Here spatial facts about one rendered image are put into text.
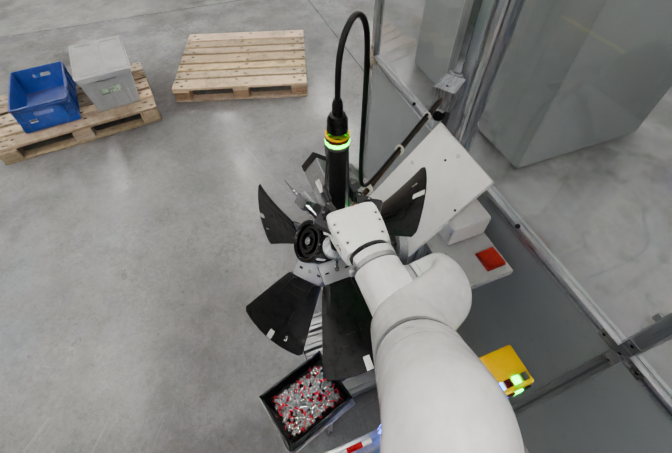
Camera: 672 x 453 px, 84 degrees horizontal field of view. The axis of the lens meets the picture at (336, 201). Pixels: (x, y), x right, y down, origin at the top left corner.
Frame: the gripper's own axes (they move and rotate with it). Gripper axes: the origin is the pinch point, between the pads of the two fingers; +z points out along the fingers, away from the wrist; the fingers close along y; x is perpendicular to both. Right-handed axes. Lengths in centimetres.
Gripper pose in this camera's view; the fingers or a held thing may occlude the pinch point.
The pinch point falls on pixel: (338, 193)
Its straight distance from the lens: 75.8
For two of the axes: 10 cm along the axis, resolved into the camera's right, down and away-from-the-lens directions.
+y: 9.3, -2.8, 2.3
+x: 0.0, -6.3, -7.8
